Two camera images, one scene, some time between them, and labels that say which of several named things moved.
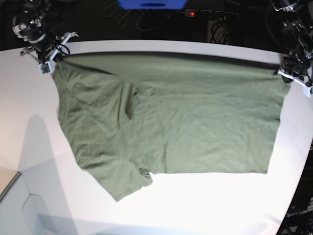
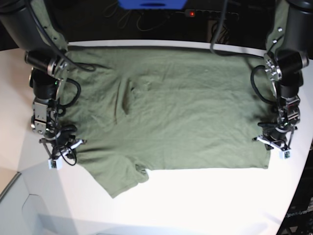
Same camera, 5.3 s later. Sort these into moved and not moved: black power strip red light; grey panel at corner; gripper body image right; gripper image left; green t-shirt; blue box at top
Moved: gripper image left; green t-shirt; gripper body image right
Not moved: grey panel at corner; black power strip red light; blue box at top
